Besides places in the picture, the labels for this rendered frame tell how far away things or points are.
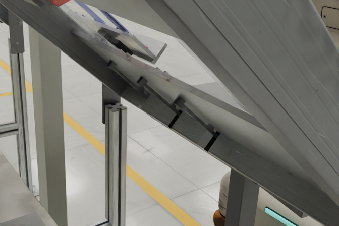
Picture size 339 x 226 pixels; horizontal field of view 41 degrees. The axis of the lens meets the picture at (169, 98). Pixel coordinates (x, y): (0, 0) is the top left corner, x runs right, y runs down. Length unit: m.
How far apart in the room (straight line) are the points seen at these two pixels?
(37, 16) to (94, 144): 1.46
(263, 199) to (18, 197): 0.87
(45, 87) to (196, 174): 1.04
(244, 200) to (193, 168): 0.94
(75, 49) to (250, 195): 0.58
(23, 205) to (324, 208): 0.46
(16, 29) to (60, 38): 0.76
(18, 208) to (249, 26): 0.62
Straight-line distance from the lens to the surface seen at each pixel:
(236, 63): 0.23
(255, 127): 0.56
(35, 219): 0.68
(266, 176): 0.74
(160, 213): 1.82
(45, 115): 1.26
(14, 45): 1.69
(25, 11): 0.90
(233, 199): 1.23
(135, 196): 1.91
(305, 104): 0.28
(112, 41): 1.02
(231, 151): 0.79
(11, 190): 0.83
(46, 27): 0.92
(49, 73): 1.22
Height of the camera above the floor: 1.06
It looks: 22 degrees down
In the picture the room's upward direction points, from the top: 3 degrees clockwise
